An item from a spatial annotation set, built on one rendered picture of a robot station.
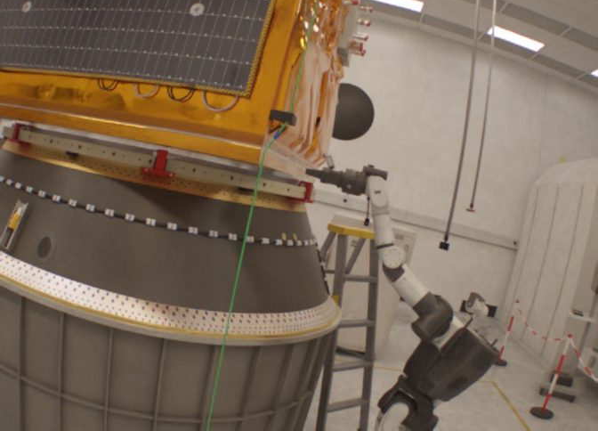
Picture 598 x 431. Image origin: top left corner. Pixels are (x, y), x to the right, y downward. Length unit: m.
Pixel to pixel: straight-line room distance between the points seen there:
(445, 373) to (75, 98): 1.70
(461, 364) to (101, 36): 1.77
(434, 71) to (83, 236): 8.96
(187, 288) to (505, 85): 9.30
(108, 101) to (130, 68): 0.15
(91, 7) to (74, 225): 0.82
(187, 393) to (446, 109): 8.79
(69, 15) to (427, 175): 8.61
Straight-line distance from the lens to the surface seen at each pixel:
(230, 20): 1.74
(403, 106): 10.06
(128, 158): 1.97
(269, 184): 2.18
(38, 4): 2.18
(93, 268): 1.88
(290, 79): 1.76
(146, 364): 1.90
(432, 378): 2.03
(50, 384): 2.02
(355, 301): 5.98
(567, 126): 11.08
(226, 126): 1.71
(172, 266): 1.91
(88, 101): 1.92
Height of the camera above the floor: 1.72
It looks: 3 degrees down
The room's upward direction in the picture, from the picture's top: 13 degrees clockwise
